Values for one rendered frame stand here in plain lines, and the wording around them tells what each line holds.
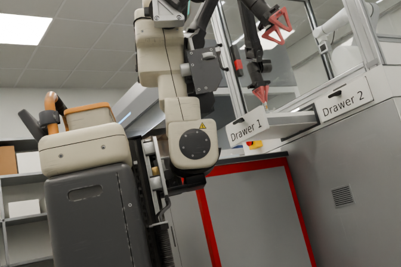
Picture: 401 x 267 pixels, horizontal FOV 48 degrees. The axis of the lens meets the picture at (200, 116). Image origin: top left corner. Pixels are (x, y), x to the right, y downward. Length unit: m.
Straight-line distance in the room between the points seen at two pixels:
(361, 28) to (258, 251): 1.08
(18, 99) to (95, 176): 5.01
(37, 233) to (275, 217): 4.08
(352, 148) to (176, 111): 0.92
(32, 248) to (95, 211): 4.59
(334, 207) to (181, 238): 0.73
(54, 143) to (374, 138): 1.31
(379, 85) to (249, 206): 0.79
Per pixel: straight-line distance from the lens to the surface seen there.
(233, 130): 2.18
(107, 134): 1.33
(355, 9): 2.12
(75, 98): 6.50
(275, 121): 2.06
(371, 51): 2.05
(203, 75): 1.53
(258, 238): 2.16
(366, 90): 2.04
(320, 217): 2.31
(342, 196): 2.19
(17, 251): 5.83
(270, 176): 2.27
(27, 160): 5.55
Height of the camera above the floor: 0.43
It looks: 15 degrees up
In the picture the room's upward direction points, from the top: 13 degrees counter-clockwise
